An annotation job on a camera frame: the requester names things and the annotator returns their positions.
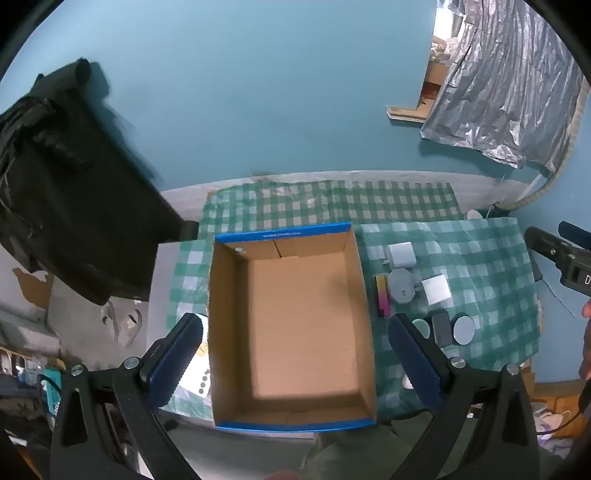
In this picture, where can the green checked tablecloth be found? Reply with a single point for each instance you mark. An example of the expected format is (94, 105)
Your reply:
(485, 277)

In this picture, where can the silver foil sheet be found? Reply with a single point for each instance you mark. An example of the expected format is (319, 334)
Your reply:
(498, 83)

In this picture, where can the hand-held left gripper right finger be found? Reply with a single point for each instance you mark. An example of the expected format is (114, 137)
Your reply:
(418, 364)

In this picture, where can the cardboard box with blue rim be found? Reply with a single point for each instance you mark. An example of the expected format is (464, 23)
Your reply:
(300, 323)

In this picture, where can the black round device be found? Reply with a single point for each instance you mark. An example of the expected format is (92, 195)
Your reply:
(464, 330)

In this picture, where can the octagonal case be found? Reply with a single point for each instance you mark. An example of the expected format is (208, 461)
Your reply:
(400, 286)

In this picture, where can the wooden plank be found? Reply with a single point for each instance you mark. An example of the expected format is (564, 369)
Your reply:
(406, 114)

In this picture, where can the iridescent gold bar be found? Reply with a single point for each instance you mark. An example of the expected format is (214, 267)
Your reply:
(382, 296)

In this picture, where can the green round tin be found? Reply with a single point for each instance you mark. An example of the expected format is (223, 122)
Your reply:
(421, 326)

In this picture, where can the white smartphone with gold sticker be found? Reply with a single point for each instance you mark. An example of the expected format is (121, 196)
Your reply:
(196, 390)

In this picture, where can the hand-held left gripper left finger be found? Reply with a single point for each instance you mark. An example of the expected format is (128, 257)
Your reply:
(175, 364)

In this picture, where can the white wall charger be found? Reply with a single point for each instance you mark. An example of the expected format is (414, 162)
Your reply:
(400, 256)
(436, 290)

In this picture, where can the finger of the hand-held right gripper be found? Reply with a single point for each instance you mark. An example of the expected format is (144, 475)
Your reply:
(547, 247)
(577, 240)

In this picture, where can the person's green trousers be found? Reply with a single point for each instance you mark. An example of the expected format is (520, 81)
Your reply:
(351, 454)

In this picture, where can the teal carton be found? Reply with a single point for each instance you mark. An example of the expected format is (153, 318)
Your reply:
(51, 385)

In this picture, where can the grey slipper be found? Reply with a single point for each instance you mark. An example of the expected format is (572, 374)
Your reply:
(132, 326)
(111, 323)

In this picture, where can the black wall charger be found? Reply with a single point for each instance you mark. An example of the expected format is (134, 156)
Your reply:
(441, 327)

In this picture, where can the person's right hand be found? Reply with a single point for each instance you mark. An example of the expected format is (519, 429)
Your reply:
(586, 346)

